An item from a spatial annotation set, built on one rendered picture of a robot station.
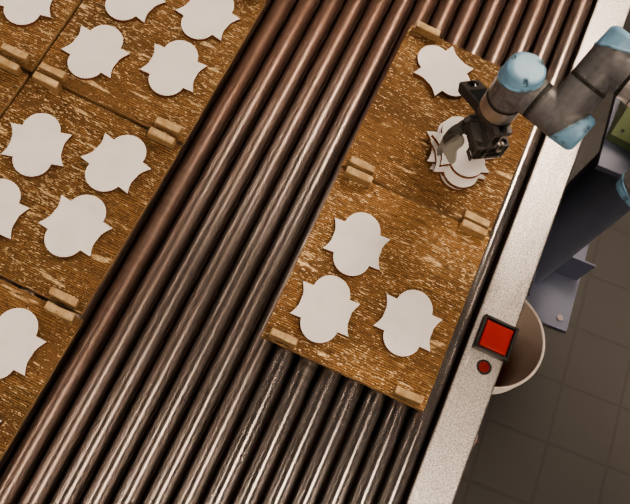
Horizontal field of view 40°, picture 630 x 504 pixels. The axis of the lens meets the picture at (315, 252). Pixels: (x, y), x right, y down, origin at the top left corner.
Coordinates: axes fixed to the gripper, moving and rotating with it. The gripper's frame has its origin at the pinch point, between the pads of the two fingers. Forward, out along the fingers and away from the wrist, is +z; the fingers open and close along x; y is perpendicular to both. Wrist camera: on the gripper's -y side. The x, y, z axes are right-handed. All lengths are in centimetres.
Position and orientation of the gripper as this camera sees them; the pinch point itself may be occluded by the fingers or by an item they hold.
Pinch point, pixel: (462, 147)
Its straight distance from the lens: 188.4
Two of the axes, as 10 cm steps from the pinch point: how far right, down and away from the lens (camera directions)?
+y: 2.0, 9.3, -3.1
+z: -1.5, 3.4, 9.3
